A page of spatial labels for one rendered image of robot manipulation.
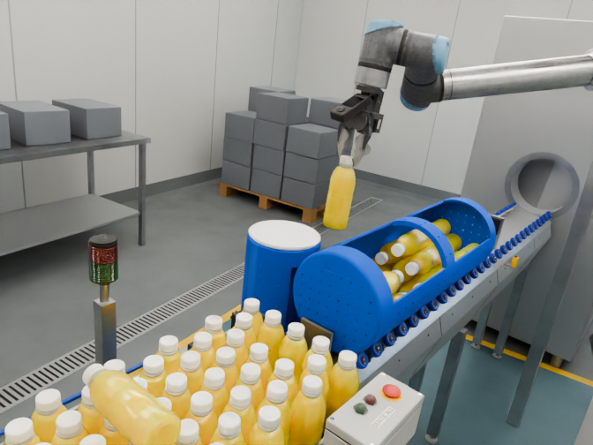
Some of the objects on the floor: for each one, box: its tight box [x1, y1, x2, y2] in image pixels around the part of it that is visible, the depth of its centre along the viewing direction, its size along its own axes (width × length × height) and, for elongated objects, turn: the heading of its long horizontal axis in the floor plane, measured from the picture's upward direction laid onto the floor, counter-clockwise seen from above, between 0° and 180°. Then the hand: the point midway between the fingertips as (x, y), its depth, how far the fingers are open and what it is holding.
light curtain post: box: [506, 160, 593, 427], centre depth 226 cm, size 6×6×170 cm
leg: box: [471, 298, 494, 350], centre depth 307 cm, size 6×6×63 cm
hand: (347, 159), depth 135 cm, fingers closed on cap, 4 cm apart
